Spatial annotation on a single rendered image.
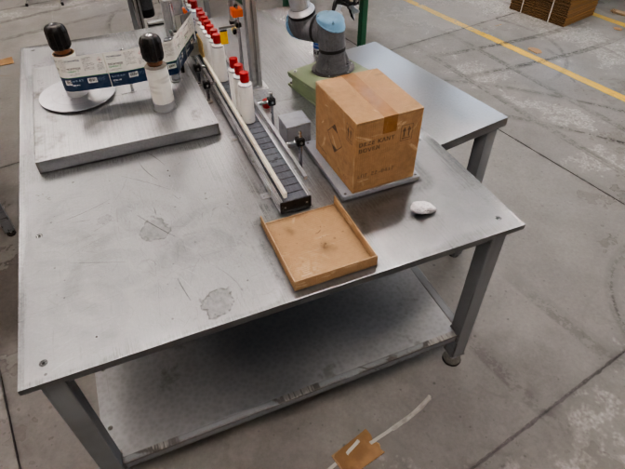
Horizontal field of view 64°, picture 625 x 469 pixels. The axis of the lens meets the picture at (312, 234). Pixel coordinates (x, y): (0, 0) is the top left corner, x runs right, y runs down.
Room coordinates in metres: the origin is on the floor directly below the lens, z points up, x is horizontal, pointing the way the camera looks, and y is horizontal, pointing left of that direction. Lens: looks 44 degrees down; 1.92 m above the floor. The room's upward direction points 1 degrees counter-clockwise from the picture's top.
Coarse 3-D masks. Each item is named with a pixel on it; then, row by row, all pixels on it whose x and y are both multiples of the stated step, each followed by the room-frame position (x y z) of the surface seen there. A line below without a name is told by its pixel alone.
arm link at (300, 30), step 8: (288, 0) 2.16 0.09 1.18; (296, 0) 2.14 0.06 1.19; (304, 0) 2.15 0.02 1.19; (296, 8) 2.15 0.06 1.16; (304, 8) 2.15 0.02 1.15; (312, 8) 2.17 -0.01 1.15; (288, 16) 2.21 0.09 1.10; (296, 16) 2.14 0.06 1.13; (304, 16) 2.14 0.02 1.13; (312, 16) 2.16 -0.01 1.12; (288, 24) 2.19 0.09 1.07; (296, 24) 2.15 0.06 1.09; (304, 24) 2.14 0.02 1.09; (288, 32) 2.19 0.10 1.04; (296, 32) 2.16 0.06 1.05; (304, 32) 2.14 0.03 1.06
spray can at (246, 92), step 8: (240, 72) 1.73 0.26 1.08; (240, 80) 1.72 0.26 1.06; (248, 80) 1.72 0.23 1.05; (240, 88) 1.71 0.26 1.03; (248, 88) 1.71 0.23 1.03; (240, 96) 1.71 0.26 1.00; (248, 96) 1.71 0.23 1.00; (248, 104) 1.70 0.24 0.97; (248, 112) 1.70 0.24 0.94; (248, 120) 1.70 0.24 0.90
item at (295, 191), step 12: (216, 84) 2.04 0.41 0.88; (228, 84) 2.04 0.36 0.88; (252, 132) 1.65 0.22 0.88; (264, 132) 1.65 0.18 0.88; (264, 144) 1.57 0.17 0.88; (276, 156) 1.49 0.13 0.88; (264, 168) 1.42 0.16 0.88; (276, 168) 1.42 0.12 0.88; (288, 168) 1.41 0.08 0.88; (288, 180) 1.35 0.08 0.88; (288, 192) 1.29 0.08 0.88; (300, 192) 1.29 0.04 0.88
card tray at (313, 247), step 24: (288, 216) 1.22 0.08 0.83; (312, 216) 1.22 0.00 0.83; (336, 216) 1.22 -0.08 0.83; (288, 240) 1.11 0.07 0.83; (312, 240) 1.11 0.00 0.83; (336, 240) 1.11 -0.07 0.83; (360, 240) 1.10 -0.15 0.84; (288, 264) 1.01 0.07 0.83; (312, 264) 1.00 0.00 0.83; (336, 264) 1.00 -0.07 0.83; (360, 264) 0.98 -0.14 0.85
